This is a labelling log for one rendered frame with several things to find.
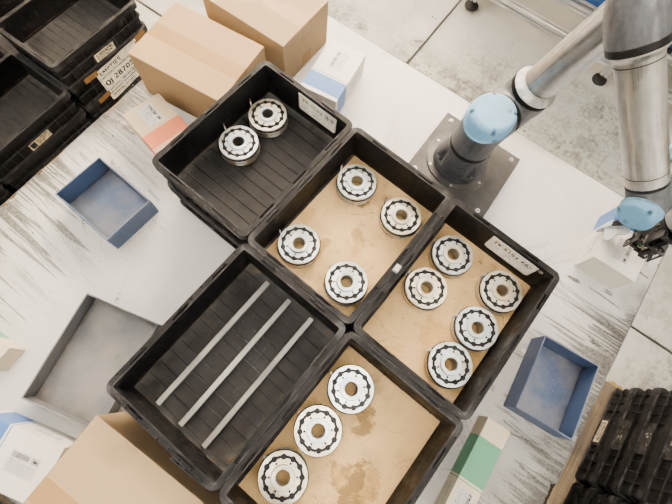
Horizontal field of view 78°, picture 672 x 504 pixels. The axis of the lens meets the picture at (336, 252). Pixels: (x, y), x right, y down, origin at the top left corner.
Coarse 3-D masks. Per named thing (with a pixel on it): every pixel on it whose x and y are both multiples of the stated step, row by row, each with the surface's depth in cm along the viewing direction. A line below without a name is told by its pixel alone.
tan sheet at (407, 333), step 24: (432, 240) 106; (480, 264) 104; (456, 288) 102; (528, 288) 103; (384, 312) 99; (408, 312) 99; (432, 312) 100; (456, 312) 100; (384, 336) 97; (408, 336) 98; (432, 336) 98; (408, 360) 96; (480, 360) 97; (432, 384) 95
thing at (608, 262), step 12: (600, 216) 125; (612, 216) 117; (588, 240) 121; (600, 240) 114; (612, 240) 113; (624, 240) 113; (588, 252) 116; (600, 252) 112; (612, 252) 112; (624, 252) 112; (636, 252) 112; (576, 264) 119; (588, 264) 115; (600, 264) 112; (612, 264) 111; (624, 264) 111; (636, 264) 111; (600, 276) 116; (612, 276) 113; (624, 276) 110; (636, 276) 110; (612, 288) 118
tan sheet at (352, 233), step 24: (336, 192) 108; (384, 192) 109; (312, 216) 106; (336, 216) 106; (360, 216) 106; (336, 240) 104; (360, 240) 104; (384, 240) 105; (408, 240) 105; (312, 264) 102; (360, 264) 102; (384, 264) 103
